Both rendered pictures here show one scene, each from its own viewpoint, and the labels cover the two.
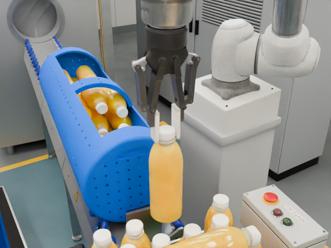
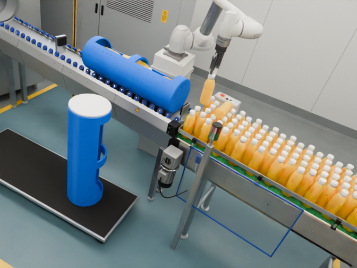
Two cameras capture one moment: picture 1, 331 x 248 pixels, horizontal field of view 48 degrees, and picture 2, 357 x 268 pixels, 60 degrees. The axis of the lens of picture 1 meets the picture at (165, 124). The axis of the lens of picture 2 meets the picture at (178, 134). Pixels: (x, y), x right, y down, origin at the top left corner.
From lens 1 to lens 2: 1.65 m
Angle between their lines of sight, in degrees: 37
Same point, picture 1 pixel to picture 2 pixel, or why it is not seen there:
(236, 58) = (185, 43)
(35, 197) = (27, 133)
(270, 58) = (198, 43)
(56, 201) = (44, 132)
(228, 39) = (183, 34)
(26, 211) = not seen: hidden behind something
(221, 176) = not seen: hidden behind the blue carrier
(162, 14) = (226, 43)
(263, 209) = (222, 98)
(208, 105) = (171, 64)
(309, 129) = not seen: hidden behind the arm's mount
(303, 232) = (236, 102)
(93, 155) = (172, 87)
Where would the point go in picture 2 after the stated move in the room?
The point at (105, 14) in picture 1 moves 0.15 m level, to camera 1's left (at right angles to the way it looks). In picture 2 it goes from (79, 8) to (62, 8)
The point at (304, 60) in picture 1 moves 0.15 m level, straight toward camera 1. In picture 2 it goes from (210, 44) to (215, 51)
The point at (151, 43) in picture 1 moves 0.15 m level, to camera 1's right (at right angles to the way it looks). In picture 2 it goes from (220, 50) to (237, 50)
